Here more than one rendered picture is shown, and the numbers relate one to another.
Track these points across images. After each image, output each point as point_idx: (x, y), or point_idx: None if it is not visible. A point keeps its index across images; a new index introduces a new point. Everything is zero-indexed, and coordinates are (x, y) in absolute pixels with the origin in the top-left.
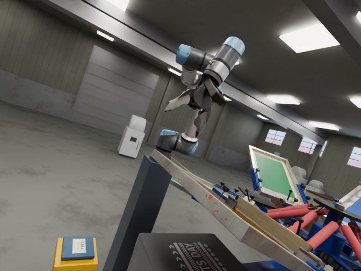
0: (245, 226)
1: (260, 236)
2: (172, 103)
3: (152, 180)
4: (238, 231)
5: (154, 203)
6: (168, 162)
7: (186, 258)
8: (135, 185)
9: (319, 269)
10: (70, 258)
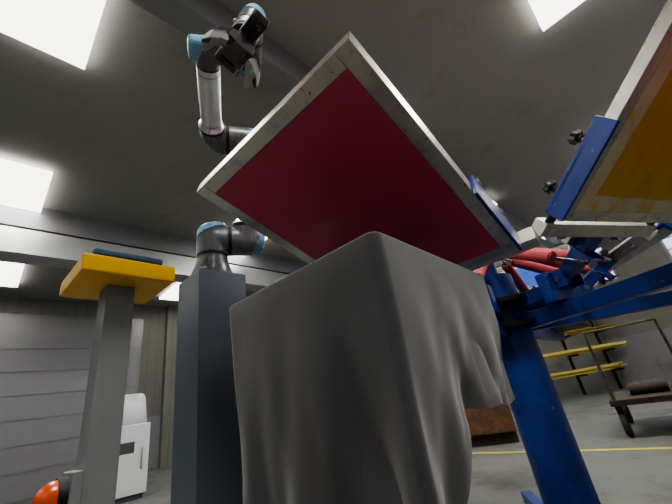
0: (346, 34)
1: (368, 55)
2: (208, 32)
3: (213, 300)
4: (343, 40)
5: None
6: (232, 151)
7: None
8: (181, 342)
9: (469, 179)
10: (114, 254)
